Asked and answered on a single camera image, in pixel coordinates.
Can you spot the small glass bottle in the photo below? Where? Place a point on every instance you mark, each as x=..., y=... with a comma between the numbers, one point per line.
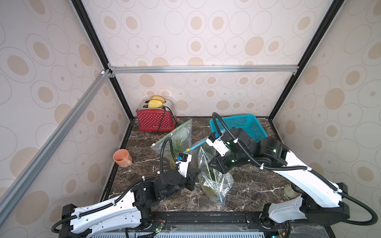
x=290, y=192

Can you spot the aluminium frame bar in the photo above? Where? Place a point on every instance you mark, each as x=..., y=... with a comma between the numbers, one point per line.
x=203, y=69
x=34, y=168

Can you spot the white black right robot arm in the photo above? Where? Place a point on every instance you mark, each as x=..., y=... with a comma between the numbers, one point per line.
x=322, y=202

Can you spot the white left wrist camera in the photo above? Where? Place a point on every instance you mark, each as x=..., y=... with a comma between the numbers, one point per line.
x=182, y=163

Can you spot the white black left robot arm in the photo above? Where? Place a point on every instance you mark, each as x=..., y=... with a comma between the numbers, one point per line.
x=131, y=209

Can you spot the aluminium frame bar left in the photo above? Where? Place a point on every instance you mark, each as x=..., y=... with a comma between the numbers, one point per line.
x=34, y=168

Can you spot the pink ceramic mug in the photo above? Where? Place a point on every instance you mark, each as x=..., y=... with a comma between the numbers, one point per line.
x=123, y=158

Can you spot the pineapple in green bag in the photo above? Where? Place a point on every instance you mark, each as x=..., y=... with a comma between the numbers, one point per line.
x=178, y=147

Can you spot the yellow pineapple green crown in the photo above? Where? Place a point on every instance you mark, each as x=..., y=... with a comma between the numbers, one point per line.
x=212, y=184

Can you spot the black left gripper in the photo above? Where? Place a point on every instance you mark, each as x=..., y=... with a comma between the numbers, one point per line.
x=191, y=182

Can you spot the clear zip bag white seal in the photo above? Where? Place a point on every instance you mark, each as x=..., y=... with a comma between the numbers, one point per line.
x=227, y=181

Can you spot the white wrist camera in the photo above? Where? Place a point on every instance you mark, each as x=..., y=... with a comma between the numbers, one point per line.
x=182, y=163
x=218, y=144

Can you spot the yellow toast slice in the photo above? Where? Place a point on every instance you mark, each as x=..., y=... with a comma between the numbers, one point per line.
x=154, y=104
x=158, y=98

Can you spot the clear zip bag blue slider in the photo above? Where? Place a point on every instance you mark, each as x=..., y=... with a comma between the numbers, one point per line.
x=198, y=148

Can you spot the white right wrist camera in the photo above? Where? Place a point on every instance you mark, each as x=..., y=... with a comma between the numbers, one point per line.
x=218, y=144

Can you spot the clear zip bag green seal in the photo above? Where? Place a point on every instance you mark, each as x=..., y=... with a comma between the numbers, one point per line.
x=183, y=132

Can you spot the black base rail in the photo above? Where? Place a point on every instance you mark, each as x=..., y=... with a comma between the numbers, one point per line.
x=214, y=222

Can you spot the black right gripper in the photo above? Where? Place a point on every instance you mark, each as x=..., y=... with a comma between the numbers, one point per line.
x=220, y=162

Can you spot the red polka dot toaster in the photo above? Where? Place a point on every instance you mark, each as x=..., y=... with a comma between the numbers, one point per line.
x=160, y=119

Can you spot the yellow toast slice front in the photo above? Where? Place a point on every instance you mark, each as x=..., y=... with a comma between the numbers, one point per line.
x=154, y=104

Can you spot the aluminium frame bar back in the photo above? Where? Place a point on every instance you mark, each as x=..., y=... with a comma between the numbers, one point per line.
x=203, y=69

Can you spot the teal plastic basket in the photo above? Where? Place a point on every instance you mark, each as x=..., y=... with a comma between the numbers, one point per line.
x=249, y=123

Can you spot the yellow toast slice back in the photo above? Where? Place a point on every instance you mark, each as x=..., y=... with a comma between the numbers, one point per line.
x=158, y=98

